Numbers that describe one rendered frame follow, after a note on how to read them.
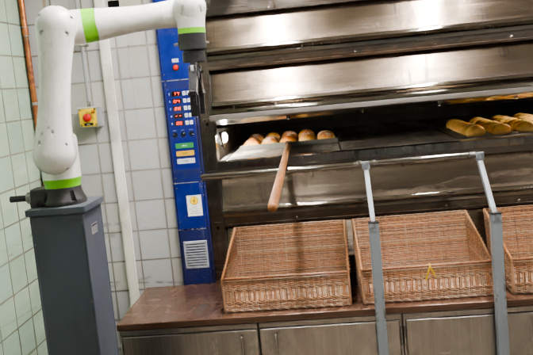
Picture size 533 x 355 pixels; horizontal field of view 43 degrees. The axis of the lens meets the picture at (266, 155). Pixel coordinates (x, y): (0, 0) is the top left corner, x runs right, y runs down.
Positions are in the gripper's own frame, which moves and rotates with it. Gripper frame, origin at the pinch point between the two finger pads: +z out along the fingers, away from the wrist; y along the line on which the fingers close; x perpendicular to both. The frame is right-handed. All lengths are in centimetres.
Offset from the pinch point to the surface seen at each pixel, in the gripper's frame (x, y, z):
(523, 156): 141, -97, 37
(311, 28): 44, -99, -31
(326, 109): 48, -84, 7
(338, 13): 57, -101, -37
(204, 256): -17, -98, 77
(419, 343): 78, -42, 104
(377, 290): 61, -38, 79
